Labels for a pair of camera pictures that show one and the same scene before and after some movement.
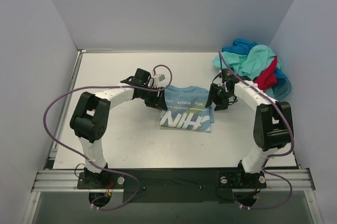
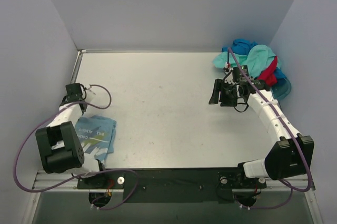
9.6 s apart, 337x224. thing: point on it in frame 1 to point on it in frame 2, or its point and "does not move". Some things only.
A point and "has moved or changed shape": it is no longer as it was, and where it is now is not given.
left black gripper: x=154 y=99 to x=72 y=90
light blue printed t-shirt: x=187 y=109 has moved or changed shape
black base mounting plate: x=172 y=185 does not move
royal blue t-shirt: x=241 y=47 does not move
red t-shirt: x=268 y=77 does not move
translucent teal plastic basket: x=281 y=89 does not move
